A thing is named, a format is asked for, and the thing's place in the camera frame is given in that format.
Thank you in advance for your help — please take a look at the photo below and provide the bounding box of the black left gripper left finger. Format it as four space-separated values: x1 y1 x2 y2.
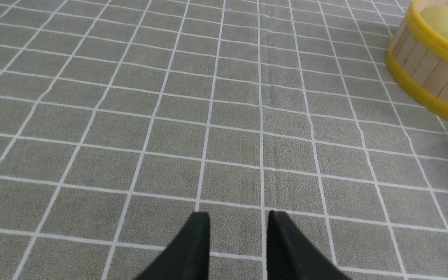
135 212 210 280

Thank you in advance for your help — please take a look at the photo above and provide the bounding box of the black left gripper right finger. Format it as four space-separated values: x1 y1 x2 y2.
267 211 350 280

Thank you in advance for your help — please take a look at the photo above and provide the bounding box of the grey checkered tablecloth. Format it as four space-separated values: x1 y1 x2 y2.
0 0 448 280

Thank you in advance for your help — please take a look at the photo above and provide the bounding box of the bamboo steamer basket yellow rim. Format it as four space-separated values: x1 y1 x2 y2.
385 0 448 122

